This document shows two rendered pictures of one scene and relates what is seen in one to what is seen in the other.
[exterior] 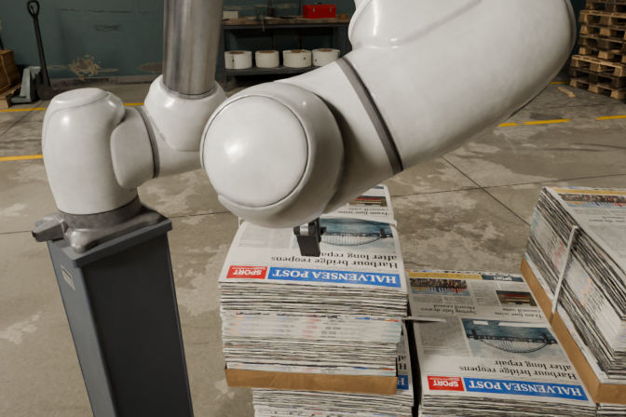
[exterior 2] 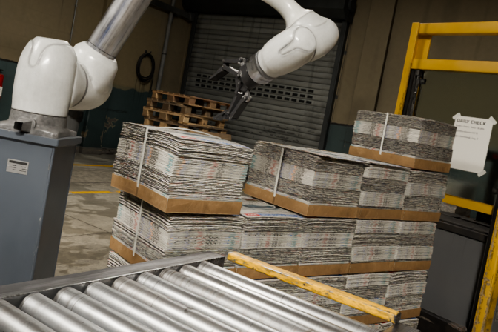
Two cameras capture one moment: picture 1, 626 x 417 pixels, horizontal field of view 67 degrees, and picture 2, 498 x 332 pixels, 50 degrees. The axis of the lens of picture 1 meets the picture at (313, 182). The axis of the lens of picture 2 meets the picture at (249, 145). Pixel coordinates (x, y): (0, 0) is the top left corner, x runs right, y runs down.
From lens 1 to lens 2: 1.32 m
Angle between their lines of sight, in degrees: 47
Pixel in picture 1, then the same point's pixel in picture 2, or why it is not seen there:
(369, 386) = (230, 209)
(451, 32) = (323, 27)
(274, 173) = (311, 44)
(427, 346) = not seen: hidden behind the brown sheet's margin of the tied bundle
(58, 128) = (55, 55)
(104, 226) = (60, 127)
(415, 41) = (317, 27)
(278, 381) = (191, 207)
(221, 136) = (300, 33)
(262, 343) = (188, 181)
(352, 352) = (225, 187)
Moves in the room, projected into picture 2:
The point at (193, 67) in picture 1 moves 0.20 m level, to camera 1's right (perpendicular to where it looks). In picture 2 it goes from (121, 39) to (173, 53)
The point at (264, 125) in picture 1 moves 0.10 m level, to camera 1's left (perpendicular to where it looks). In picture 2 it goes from (308, 32) to (282, 23)
